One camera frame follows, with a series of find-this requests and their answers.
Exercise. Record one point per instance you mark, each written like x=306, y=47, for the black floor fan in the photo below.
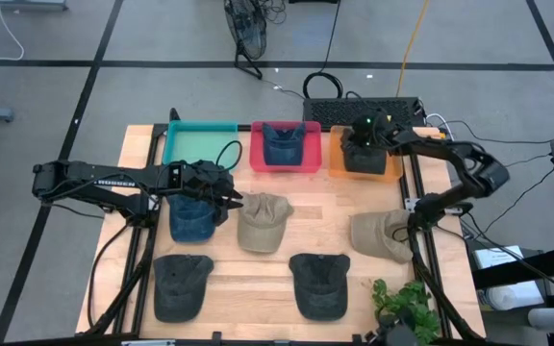
x=248, y=29

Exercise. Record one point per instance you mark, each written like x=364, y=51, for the black perforated computer case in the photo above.
x=334, y=113

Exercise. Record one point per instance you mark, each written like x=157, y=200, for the green leafy plant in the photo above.
x=411, y=298

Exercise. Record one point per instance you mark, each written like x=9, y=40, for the black shelf bar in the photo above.
x=546, y=264

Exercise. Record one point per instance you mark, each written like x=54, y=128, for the blue denim cap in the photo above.
x=283, y=151

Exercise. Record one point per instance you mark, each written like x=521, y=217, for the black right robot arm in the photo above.
x=450, y=154

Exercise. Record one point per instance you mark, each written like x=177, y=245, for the white paper stack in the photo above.
x=498, y=259

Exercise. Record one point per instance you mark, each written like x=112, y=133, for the orange plastic bin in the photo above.
x=337, y=168

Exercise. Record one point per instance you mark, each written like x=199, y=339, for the pink plastic bin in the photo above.
x=314, y=154

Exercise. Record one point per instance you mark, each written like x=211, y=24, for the black aluminium table frame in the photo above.
x=244, y=128

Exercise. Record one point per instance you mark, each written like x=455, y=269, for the blue towels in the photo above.
x=188, y=226

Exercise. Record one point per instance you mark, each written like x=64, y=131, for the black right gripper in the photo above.
x=366, y=132

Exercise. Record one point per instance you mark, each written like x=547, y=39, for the black cap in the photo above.
x=366, y=163
x=181, y=293
x=320, y=293

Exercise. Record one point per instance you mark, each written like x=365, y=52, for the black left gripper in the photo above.
x=205, y=180

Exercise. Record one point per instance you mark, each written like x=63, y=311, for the black rounded frame foot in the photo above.
x=174, y=116

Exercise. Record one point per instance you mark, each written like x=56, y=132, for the khaki cap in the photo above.
x=378, y=235
x=262, y=226

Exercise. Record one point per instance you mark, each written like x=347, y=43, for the white roll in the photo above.
x=546, y=319

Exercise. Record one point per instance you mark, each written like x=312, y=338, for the teal plastic bin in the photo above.
x=195, y=144

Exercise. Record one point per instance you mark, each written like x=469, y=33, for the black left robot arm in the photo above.
x=89, y=175

